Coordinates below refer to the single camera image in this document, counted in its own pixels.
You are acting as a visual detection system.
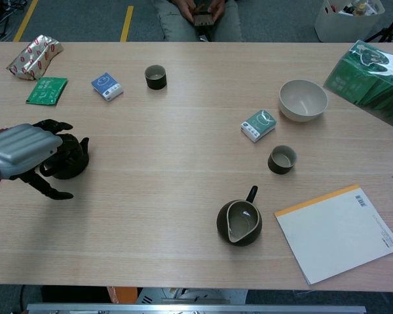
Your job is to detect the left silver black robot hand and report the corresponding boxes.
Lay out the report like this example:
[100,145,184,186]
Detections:
[0,119,75,201]

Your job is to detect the black cast iron teapot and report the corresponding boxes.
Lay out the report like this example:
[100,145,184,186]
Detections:
[39,132,90,180]

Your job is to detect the dark olive ceramic cup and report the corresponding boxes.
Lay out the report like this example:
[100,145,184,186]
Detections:
[144,64,168,91]
[267,145,298,175]

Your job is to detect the robot base chassis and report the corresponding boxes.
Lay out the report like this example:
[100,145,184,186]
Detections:
[137,287,248,305]

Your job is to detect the green tea sachet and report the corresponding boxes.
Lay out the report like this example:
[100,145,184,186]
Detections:
[26,77,69,106]

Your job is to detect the gold red foil bag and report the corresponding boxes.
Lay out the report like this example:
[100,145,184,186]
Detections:
[5,35,65,81]

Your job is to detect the blue tissue pack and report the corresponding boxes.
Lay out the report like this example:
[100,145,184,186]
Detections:
[91,72,124,102]

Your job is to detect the orange object under table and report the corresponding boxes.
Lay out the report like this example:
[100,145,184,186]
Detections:
[106,287,138,305]

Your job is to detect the seated person grey trousers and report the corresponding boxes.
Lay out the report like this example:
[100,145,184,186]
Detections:
[152,0,243,43]

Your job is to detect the dark ceramic pouring pitcher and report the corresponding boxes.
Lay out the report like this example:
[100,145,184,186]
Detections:
[216,185,263,247]

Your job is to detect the brown handheld device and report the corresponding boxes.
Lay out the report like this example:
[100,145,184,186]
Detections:
[193,11,216,27]

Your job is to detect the green tissue pack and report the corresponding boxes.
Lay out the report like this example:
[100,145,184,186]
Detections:
[240,109,277,144]

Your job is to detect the beige ceramic bowl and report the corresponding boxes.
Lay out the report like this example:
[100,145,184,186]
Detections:
[278,79,329,123]

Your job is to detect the white notepad orange strip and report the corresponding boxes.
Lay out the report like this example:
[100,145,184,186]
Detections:
[274,184,393,286]

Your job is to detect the white storage bin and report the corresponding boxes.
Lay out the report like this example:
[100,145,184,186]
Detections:
[314,0,386,43]

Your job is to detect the large green tea package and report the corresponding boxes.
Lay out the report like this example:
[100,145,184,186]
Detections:
[323,39,393,134]

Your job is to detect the black tripod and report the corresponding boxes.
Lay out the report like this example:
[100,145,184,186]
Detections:
[363,0,393,43]

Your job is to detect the aluminium rail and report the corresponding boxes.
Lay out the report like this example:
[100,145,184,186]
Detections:
[26,303,367,314]

